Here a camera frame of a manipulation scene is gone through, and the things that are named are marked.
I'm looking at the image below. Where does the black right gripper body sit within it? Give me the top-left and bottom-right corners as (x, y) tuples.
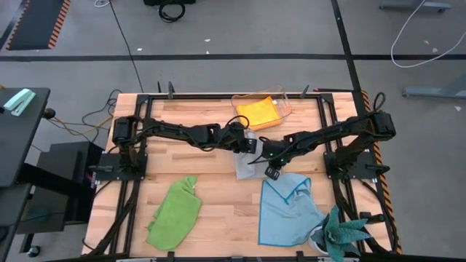
(261, 138), (292, 168)

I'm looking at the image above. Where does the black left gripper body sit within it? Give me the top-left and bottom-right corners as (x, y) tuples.
(218, 122), (248, 152)

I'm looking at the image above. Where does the grey microfiber towel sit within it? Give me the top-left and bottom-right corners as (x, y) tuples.
(232, 129), (272, 181)

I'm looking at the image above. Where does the orange microfiber towel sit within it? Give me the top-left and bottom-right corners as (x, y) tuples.
(235, 96), (283, 131)

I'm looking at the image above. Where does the clear plastic bin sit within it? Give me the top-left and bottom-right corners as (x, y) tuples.
(231, 85), (293, 132)

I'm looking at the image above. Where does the blue microfiber towel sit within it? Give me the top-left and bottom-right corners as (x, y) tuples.
(258, 172), (327, 247)

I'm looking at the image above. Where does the green microfiber towel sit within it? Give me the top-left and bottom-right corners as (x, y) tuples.
(146, 177), (203, 252)

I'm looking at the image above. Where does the teal artificial potted succulent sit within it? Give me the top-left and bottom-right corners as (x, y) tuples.
(308, 205), (373, 262)

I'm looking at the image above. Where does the orange black hazard strip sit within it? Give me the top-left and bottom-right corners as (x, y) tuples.
(360, 90), (403, 255)

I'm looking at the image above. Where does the black equipment case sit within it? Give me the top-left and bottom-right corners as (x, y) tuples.
(143, 0), (197, 7)

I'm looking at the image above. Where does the grey desk foot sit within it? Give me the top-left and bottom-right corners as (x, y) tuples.
(402, 72), (466, 99)
(378, 0), (452, 11)

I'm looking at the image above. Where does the black computer tower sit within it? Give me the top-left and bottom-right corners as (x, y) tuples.
(16, 141), (106, 234)

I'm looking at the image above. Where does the black side desk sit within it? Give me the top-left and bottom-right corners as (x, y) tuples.
(0, 87), (51, 188)

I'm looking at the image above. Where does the mint green stapler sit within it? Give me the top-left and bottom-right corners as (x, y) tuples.
(2, 88), (36, 117)

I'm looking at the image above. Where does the black orange-striped floor mat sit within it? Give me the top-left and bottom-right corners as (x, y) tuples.
(5, 0), (72, 51)

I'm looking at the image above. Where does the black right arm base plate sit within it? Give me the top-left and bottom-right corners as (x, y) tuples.
(323, 151), (378, 180)

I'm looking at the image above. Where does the black metal table frame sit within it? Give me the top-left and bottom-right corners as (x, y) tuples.
(85, 91), (401, 258)

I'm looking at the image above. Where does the yellow floor cable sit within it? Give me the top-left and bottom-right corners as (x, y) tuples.
(54, 115), (114, 136)

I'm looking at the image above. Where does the black cable loop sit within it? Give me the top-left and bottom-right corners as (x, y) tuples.
(158, 1), (186, 22)

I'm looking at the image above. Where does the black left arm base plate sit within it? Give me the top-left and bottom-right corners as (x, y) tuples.
(90, 152), (149, 182)

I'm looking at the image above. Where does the black cable bundle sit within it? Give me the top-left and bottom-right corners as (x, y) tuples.
(80, 88), (124, 143)

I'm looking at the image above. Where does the thin black floor cable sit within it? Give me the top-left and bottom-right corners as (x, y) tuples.
(108, 0), (145, 94)

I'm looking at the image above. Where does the white floor cable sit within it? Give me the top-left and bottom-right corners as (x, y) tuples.
(390, 0), (466, 69)

